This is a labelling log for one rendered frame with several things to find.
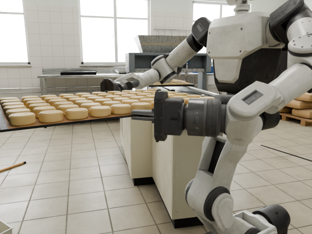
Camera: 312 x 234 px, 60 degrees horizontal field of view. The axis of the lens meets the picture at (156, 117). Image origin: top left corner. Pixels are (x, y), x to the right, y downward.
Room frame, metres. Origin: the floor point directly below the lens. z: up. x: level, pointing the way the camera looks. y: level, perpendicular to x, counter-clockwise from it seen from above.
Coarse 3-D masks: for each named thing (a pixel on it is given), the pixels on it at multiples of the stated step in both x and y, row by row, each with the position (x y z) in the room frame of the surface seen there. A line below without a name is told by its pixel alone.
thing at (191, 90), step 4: (176, 88) 2.63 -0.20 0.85; (180, 88) 2.51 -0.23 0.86; (184, 88) 2.38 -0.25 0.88; (188, 88) 2.27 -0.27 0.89; (192, 88) 2.17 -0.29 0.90; (196, 88) 2.14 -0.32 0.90; (188, 92) 2.26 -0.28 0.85; (192, 92) 2.17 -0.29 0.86; (196, 92) 2.08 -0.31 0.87; (200, 92) 2.00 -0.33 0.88; (204, 92) 1.92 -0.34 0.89; (208, 92) 1.85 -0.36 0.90; (212, 92) 1.85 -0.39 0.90; (208, 96) 1.84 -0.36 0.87; (212, 96) 1.78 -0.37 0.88
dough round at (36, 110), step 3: (36, 108) 0.63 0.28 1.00; (39, 108) 0.63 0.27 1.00; (42, 108) 0.63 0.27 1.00; (45, 108) 0.63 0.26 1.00; (48, 108) 0.63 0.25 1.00; (51, 108) 0.63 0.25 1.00; (54, 108) 0.64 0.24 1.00; (33, 111) 0.62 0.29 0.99; (36, 111) 0.61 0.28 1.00; (39, 111) 0.61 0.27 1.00; (36, 114) 0.61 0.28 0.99
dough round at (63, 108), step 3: (60, 105) 0.67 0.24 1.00; (63, 105) 0.67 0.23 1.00; (66, 105) 0.67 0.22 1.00; (69, 105) 0.67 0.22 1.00; (72, 105) 0.67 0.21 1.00; (75, 105) 0.67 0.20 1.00; (60, 108) 0.64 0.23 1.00; (63, 108) 0.64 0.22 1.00; (66, 108) 0.64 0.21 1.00; (69, 108) 0.64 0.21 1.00; (63, 111) 0.64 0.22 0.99; (63, 114) 0.64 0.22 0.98
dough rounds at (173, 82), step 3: (171, 81) 2.62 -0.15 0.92; (174, 81) 2.59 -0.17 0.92; (177, 81) 2.63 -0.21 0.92; (180, 81) 2.59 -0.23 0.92; (153, 84) 2.28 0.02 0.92; (156, 84) 2.36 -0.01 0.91; (159, 84) 2.30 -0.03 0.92; (162, 84) 2.31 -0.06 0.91; (165, 84) 2.31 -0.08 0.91; (168, 84) 2.31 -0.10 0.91; (171, 84) 2.33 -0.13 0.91; (174, 84) 2.32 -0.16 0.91
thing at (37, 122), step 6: (0, 108) 0.74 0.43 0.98; (114, 114) 0.65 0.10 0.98; (126, 114) 0.65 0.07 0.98; (132, 114) 0.65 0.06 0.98; (6, 120) 0.59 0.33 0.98; (36, 120) 0.58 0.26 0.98; (66, 120) 0.58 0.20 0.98; (72, 120) 0.58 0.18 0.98; (78, 120) 0.58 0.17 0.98; (12, 126) 0.53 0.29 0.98; (18, 126) 0.53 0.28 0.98; (24, 126) 0.53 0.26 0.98
